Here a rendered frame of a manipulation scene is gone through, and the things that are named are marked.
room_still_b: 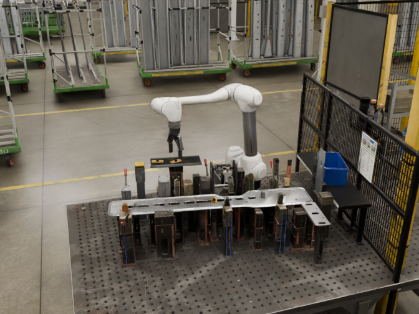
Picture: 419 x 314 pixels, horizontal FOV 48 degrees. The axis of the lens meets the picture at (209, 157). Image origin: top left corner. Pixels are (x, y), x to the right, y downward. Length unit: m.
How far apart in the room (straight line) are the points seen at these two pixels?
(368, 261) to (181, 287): 1.23
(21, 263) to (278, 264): 2.43
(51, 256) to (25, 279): 0.35
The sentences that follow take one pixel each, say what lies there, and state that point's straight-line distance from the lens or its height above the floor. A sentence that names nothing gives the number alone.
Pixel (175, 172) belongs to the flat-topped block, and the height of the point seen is 1.08.
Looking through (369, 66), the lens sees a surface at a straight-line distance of 5.34.
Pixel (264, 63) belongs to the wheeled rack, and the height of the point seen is 0.27.
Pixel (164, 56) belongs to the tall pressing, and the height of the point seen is 0.56.
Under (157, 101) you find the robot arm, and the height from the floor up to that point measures 1.58.
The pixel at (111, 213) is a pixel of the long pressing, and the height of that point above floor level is 1.00.
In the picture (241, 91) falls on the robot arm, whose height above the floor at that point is 1.62.
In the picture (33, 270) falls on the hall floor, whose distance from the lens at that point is 4.49.
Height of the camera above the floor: 2.56
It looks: 24 degrees down
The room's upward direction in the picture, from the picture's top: straight up
